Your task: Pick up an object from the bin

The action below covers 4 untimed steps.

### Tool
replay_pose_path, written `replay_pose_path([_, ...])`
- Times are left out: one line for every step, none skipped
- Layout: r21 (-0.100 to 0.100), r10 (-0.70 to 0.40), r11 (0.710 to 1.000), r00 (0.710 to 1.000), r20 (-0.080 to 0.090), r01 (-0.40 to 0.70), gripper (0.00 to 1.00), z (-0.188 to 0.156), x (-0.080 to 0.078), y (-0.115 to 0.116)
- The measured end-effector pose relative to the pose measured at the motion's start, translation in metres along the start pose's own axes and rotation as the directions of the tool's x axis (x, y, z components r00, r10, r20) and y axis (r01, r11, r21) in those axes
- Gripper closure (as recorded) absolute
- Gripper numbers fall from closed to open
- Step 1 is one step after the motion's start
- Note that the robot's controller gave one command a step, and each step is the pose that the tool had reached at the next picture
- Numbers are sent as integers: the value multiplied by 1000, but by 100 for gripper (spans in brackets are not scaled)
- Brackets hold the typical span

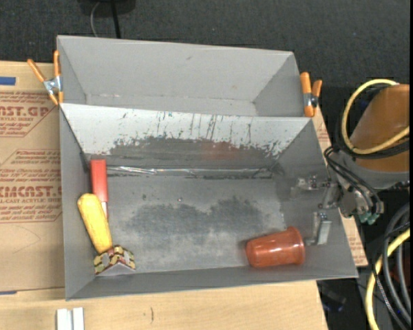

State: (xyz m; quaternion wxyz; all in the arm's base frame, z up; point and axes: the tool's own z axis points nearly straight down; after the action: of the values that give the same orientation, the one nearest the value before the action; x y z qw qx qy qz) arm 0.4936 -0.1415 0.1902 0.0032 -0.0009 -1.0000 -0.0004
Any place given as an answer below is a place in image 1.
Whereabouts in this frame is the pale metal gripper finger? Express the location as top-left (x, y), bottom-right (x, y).
top-left (306, 210), bottom-right (333, 247)
top-left (290, 174), bottom-right (332, 199)

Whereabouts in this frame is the orange plastic cup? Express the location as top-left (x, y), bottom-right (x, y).
top-left (245, 225), bottom-right (306, 269)

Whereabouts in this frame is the grey metal bin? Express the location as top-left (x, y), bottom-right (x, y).
top-left (56, 35), bottom-right (359, 301)

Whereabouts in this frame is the red and yellow patterned block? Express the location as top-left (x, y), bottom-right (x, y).
top-left (93, 244), bottom-right (137, 276)

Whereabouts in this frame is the red flat block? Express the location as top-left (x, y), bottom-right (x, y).
top-left (89, 159), bottom-right (110, 219)

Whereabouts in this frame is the brown cardboard board red print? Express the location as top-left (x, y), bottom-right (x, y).
top-left (0, 59), bottom-right (369, 297)

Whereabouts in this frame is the yellow oblong handle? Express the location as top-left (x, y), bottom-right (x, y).
top-left (76, 192), bottom-right (114, 254)

